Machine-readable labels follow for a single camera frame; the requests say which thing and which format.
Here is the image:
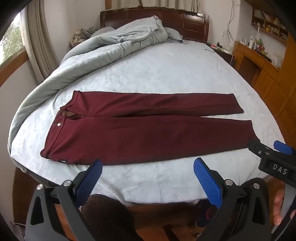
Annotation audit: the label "person's dark shoe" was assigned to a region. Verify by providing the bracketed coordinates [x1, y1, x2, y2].
[195, 199, 223, 229]

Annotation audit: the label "beige side curtain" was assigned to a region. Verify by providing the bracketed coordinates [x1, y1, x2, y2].
[20, 2, 58, 81]

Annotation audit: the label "grey duvet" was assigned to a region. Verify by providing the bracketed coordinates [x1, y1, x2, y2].
[8, 16, 185, 156]

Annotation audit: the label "dark wooden nightstand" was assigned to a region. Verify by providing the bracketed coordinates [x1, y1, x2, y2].
[208, 43, 234, 65]

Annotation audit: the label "grey pillow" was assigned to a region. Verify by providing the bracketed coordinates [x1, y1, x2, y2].
[165, 27, 185, 44]

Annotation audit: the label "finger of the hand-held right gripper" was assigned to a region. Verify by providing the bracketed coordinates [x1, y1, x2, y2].
[273, 140, 295, 156]
[248, 138, 274, 161]

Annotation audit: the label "dark wooden headboard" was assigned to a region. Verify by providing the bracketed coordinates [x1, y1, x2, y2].
[100, 10, 210, 43]

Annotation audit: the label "bed with white fleece sheet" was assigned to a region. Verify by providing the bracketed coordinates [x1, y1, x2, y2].
[8, 40, 286, 204]

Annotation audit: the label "person's leg in brown knit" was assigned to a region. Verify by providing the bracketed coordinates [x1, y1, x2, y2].
[81, 195, 144, 241]

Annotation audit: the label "wooden wall shelf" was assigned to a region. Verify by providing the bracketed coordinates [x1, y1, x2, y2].
[251, 7, 289, 44]

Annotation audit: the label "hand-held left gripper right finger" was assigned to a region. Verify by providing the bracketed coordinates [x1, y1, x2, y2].
[193, 158, 271, 241]

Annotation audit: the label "patterned grey cloth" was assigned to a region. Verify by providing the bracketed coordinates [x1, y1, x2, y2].
[69, 27, 96, 48]

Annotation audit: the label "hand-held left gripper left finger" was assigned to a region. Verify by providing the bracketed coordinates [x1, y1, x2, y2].
[25, 159, 103, 241]

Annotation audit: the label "wooden framed window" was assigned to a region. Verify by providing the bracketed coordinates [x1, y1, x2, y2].
[0, 14, 29, 67]

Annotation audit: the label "person's right hand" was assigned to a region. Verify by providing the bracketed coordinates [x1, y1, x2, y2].
[272, 188, 286, 226]

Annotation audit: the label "white wall cable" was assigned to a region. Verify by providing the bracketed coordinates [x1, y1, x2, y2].
[223, 0, 241, 44]

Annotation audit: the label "maroon pants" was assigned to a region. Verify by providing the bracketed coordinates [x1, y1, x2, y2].
[40, 90, 260, 166]

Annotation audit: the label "wooden desk cabinet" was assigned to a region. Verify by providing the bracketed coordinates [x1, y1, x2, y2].
[232, 32, 296, 149]

